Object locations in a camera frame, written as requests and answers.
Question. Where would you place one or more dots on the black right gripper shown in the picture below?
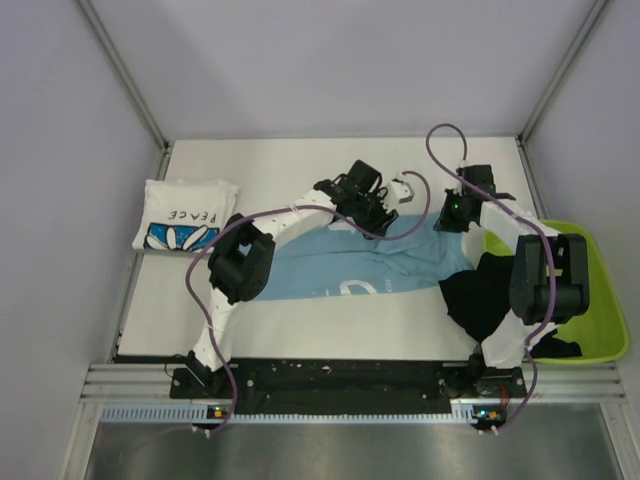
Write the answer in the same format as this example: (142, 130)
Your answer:
(445, 223)

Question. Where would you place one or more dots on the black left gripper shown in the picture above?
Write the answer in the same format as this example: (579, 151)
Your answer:
(383, 215)

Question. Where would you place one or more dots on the light blue t shirt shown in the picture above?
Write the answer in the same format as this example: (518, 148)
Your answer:
(337, 260)

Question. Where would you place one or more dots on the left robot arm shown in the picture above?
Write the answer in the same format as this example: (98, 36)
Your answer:
(241, 255)

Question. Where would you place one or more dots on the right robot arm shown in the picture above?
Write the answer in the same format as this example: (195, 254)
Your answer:
(499, 213)

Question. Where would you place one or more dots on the black t shirt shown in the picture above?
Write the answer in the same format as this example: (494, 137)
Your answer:
(478, 301)

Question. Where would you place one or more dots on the white folded printed t shirt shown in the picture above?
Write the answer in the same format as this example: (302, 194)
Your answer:
(184, 216)

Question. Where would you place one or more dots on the green plastic bin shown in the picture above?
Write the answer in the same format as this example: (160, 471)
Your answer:
(600, 300)

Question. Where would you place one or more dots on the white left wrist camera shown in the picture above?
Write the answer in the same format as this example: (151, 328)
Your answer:
(399, 191)

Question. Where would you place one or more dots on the aluminium frame rail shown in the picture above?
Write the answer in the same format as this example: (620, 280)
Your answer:
(546, 383)

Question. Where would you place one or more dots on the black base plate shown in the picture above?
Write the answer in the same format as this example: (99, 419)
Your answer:
(261, 385)

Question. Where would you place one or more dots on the light blue cable duct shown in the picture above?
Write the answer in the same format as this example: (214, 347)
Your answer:
(210, 415)

